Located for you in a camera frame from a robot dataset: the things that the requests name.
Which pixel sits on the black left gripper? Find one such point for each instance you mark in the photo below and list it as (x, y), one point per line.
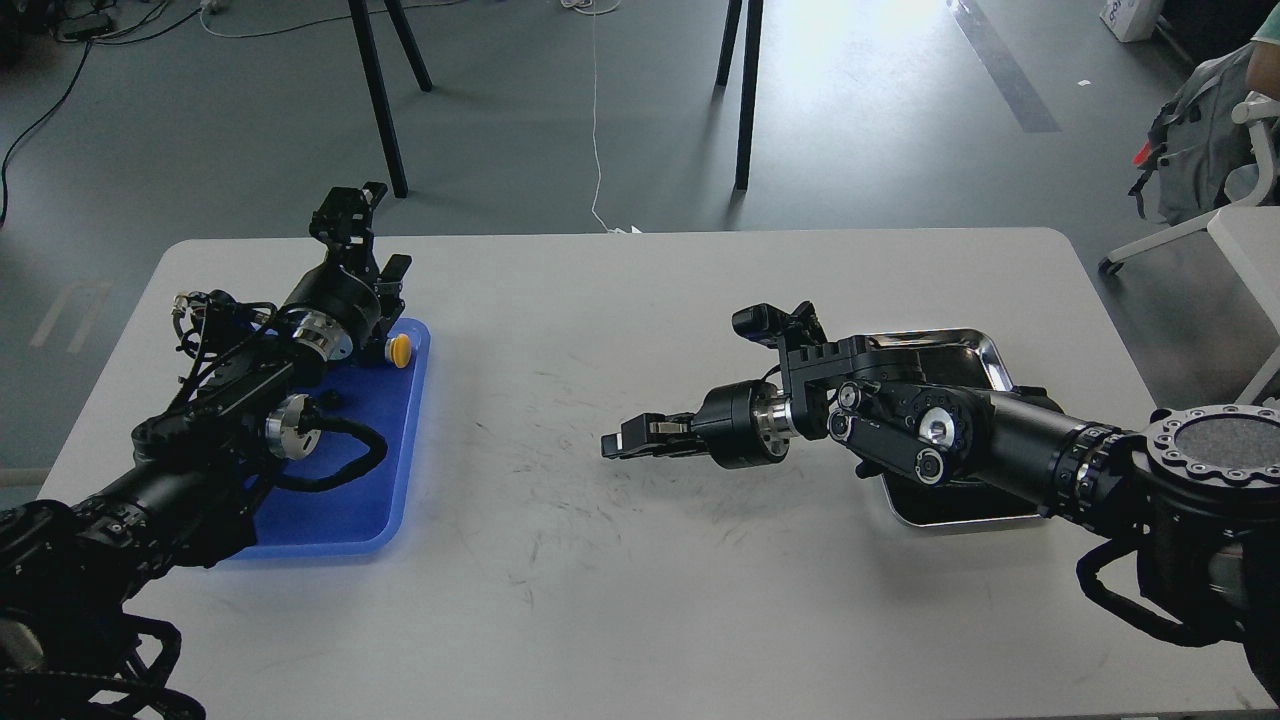
(334, 311)

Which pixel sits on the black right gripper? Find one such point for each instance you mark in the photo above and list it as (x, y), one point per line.
(742, 425)

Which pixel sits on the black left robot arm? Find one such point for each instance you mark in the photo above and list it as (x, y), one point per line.
(241, 425)

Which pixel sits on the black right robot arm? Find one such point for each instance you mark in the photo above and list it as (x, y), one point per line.
(1187, 508)

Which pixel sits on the black tripod left legs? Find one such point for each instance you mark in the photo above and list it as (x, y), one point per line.
(360, 14)

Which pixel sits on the black tripod legs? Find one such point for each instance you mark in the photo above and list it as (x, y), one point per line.
(360, 14)
(753, 11)

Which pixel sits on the blue plastic tray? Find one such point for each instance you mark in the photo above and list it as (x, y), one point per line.
(362, 516)

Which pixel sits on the silver metal tray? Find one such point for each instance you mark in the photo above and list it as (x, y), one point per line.
(956, 357)

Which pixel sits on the black tripod right legs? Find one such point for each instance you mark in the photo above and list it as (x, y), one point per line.
(753, 11)

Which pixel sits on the grey backpack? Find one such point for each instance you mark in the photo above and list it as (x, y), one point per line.
(1193, 144)

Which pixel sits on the white side table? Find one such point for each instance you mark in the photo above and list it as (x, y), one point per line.
(1249, 240)

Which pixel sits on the white box on floor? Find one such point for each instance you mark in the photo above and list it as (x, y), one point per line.
(1131, 21)

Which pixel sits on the white office chair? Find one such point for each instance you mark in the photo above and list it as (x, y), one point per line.
(1246, 187)

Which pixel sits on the person sitting at right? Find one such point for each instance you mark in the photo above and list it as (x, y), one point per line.
(1262, 74)

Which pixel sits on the yellow push button switch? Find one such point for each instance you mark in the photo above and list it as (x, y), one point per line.
(396, 351)

